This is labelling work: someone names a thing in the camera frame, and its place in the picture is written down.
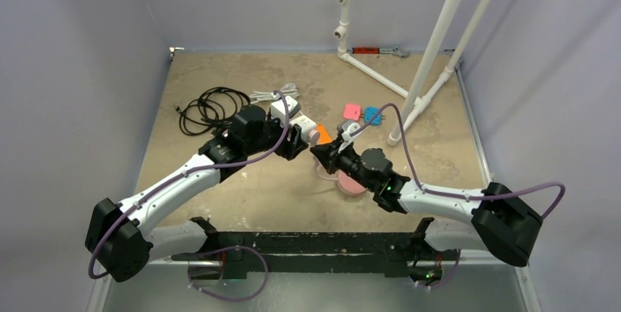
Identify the white cube socket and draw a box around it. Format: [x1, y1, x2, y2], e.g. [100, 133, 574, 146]
[293, 115, 319, 146]

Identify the orange power strip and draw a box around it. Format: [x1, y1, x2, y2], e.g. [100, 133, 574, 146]
[316, 125, 333, 145]

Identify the pink plug adapter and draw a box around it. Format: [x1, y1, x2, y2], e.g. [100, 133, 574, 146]
[343, 103, 362, 122]

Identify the white power cable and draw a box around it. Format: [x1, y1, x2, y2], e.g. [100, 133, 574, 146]
[248, 82, 302, 105]

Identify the blue plug adapter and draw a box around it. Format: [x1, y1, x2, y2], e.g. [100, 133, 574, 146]
[363, 106, 384, 126]

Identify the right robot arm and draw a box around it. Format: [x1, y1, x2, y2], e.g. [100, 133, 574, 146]
[310, 143, 543, 267]

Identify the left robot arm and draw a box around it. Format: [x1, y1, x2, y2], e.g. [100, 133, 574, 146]
[85, 100, 319, 282]

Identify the pink round socket base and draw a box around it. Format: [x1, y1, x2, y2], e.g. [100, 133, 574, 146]
[336, 171, 367, 197]

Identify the black base beam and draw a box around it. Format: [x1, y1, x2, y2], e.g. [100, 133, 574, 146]
[172, 218, 458, 279]

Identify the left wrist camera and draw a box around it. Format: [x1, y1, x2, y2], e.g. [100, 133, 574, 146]
[269, 96, 301, 125]

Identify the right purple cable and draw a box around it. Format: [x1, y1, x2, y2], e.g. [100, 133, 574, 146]
[349, 102, 567, 291]

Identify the purple cable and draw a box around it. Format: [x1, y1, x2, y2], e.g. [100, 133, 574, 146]
[349, 102, 567, 291]
[87, 89, 291, 302]

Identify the black coiled cable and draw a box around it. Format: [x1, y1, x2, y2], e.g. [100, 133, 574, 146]
[176, 86, 250, 136]

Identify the white pipe frame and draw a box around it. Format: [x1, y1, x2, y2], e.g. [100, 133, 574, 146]
[332, 0, 513, 147]

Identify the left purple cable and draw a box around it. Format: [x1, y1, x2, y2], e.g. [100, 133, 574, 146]
[87, 89, 291, 302]

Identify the red handled wrench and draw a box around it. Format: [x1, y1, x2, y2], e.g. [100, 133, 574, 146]
[346, 46, 410, 58]

